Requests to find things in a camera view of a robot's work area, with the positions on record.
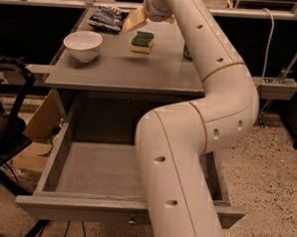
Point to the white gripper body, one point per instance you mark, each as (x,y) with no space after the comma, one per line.
(151,9)

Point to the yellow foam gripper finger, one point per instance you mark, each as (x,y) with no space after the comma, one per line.
(135,20)

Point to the green and yellow sponge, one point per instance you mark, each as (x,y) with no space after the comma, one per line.
(142,42)

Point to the green soda can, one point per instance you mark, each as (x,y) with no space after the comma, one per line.
(186,53)

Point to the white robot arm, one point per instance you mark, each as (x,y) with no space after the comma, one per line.
(170,140)

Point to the grey cabinet with top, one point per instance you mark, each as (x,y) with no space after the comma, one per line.
(119,86)

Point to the open grey top drawer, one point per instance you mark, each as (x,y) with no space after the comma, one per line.
(93,175)

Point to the round metal drawer knob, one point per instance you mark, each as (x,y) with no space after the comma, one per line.
(132,221)

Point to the blue chip bag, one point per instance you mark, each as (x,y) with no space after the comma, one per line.
(108,18)

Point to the white ceramic bowl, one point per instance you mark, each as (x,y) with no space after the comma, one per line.
(84,46)

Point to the black chair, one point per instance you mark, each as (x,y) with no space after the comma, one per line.
(12,138)

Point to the cardboard box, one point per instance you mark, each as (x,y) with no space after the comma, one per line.
(41,129)

